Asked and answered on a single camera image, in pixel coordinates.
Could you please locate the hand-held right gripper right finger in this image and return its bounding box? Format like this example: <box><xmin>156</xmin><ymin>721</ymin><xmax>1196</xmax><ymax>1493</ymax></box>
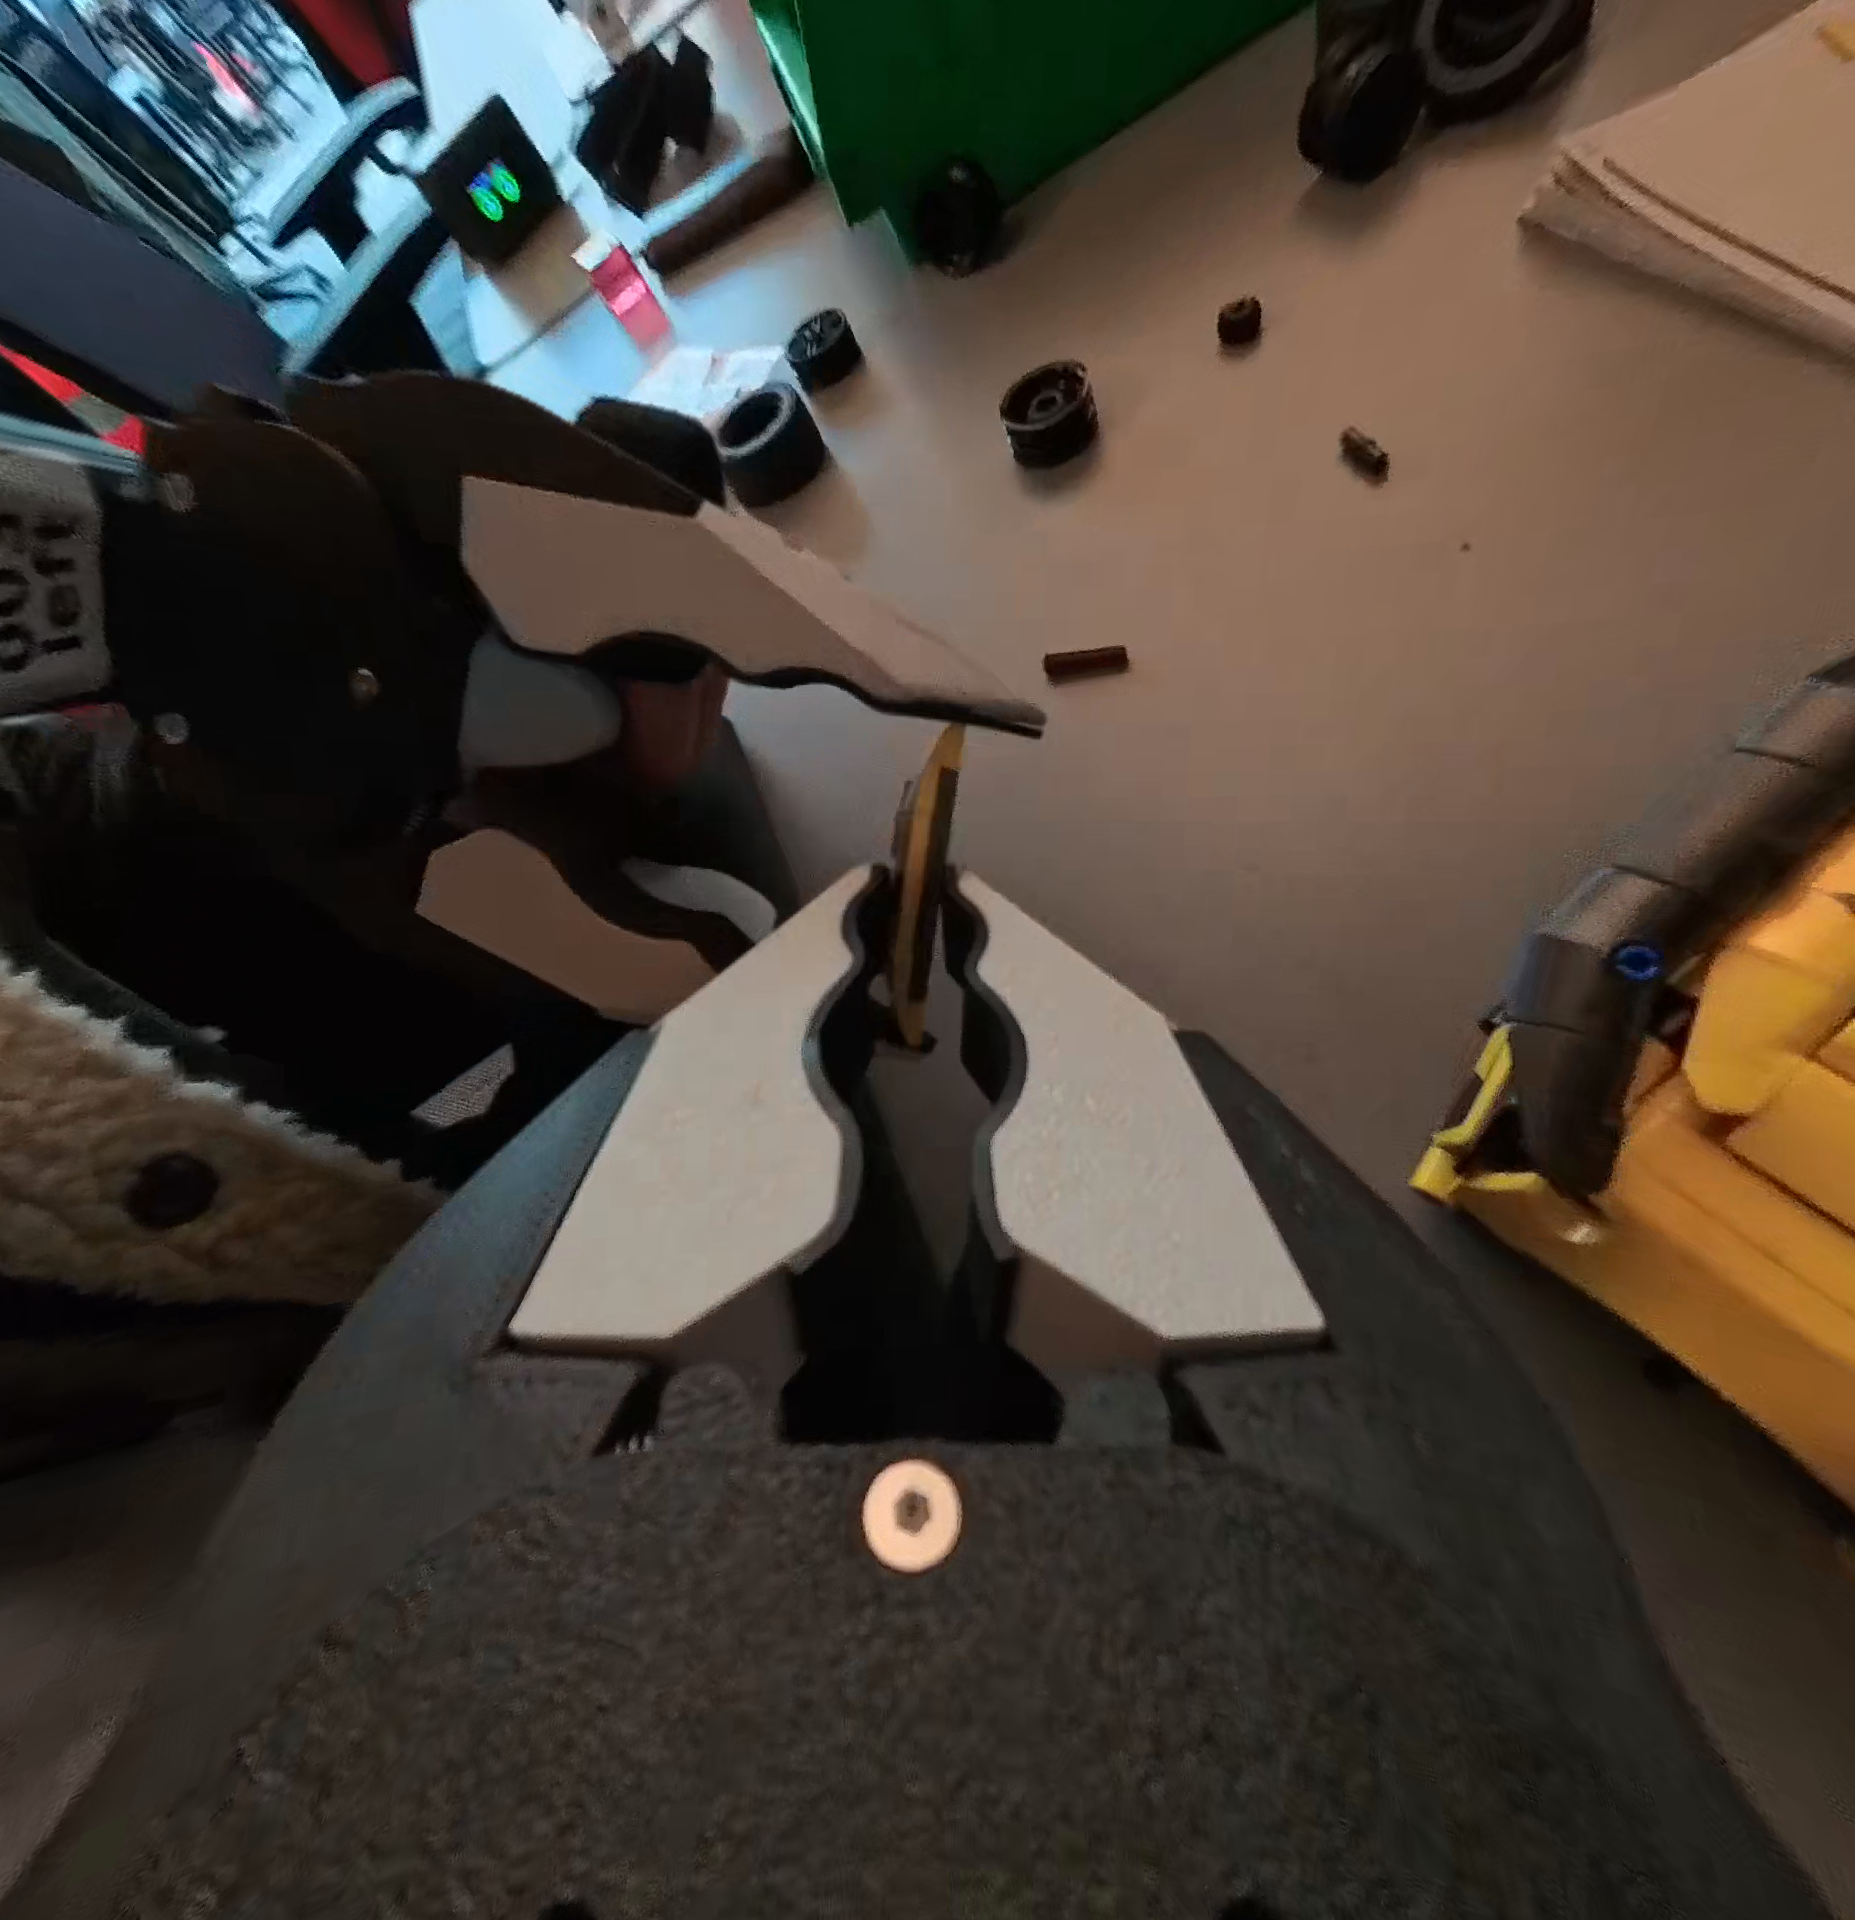
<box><xmin>943</xmin><ymin>868</ymin><xmax>1325</xmax><ymax>1444</ymax></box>

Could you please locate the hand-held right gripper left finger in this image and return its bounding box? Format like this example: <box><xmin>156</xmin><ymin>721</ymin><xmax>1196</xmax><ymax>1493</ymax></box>
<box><xmin>507</xmin><ymin>862</ymin><xmax>888</xmax><ymax>1444</ymax></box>

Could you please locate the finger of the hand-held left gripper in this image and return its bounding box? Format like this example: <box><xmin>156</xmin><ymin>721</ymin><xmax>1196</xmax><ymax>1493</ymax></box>
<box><xmin>459</xmin><ymin>475</ymin><xmax>1047</xmax><ymax>770</ymax></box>
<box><xmin>418</xmin><ymin>825</ymin><xmax>778</xmax><ymax>1024</ymax></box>

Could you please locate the yellow and black brick assembly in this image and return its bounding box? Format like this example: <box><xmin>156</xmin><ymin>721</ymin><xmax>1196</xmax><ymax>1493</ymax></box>
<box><xmin>872</xmin><ymin>722</ymin><xmax>970</xmax><ymax>1054</ymax></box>

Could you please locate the yellow toy brick car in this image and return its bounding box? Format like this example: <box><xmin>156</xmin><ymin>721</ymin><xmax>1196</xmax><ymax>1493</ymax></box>
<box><xmin>1409</xmin><ymin>646</ymin><xmax>1855</xmax><ymax>1592</ymax></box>

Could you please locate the grey desk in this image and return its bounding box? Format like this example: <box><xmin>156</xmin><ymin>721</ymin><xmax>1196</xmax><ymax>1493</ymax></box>
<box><xmin>418</xmin><ymin>0</ymin><xmax>1855</xmax><ymax>1920</ymax></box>

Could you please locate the person's left hand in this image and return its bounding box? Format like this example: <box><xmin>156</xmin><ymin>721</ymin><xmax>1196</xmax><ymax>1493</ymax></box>
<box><xmin>621</xmin><ymin>675</ymin><xmax>732</xmax><ymax>797</ymax></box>

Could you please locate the black toy tyre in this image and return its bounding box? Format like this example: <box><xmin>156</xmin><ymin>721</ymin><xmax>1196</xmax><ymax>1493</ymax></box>
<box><xmin>717</xmin><ymin>384</ymin><xmax>830</xmax><ymax>509</ymax></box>
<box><xmin>1409</xmin><ymin>0</ymin><xmax>1600</xmax><ymax>124</ymax></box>
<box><xmin>914</xmin><ymin>154</ymin><xmax>1008</xmax><ymax>277</ymax></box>
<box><xmin>1300</xmin><ymin>30</ymin><xmax>1428</xmax><ymax>186</ymax></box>

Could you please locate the black spoked toy wheel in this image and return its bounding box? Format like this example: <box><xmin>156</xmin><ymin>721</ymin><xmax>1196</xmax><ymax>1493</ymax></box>
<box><xmin>782</xmin><ymin>306</ymin><xmax>868</xmax><ymax>393</ymax></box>

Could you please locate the small pink box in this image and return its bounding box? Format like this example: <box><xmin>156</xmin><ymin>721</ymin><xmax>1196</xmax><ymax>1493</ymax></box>
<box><xmin>574</xmin><ymin>239</ymin><xmax>673</xmax><ymax>353</ymax></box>

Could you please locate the black office chair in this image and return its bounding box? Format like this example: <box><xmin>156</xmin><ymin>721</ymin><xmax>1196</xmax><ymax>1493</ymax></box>
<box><xmin>0</xmin><ymin>75</ymin><xmax>426</xmax><ymax>415</ymax></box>

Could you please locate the brown cylinder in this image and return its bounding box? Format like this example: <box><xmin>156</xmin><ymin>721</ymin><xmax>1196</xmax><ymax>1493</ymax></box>
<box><xmin>642</xmin><ymin>149</ymin><xmax>817</xmax><ymax>277</ymax></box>

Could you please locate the black toy wheel rim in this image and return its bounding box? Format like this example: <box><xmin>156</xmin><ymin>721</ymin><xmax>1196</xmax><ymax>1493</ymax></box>
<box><xmin>999</xmin><ymin>357</ymin><xmax>1105</xmax><ymax>474</ymax></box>

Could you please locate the black box with green lights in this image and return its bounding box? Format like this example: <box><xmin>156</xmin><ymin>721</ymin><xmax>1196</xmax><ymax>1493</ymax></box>
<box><xmin>421</xmin><ymin>96</ymin><xmax>565</xmax><ymax>270</ymax></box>

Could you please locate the black angular object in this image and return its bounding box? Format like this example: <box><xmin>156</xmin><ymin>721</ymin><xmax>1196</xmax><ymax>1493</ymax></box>
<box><xmin>574</xmin><ymin>38</ymin><xmax>717</xmax><ymax>212</ymax></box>

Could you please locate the green plastic bin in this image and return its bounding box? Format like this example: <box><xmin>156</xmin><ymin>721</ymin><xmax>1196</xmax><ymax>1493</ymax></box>
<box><xmin>750</xmin><ymin>0</ymin><xmax>1318</xmax><ymax>275</ymax></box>

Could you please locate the open instruction booklet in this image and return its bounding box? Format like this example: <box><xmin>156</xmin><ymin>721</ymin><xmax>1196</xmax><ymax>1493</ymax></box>
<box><xmin>1517</xmin><ymin>0</ymin><xmax>1855</xmax><ymax>379</ymax></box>

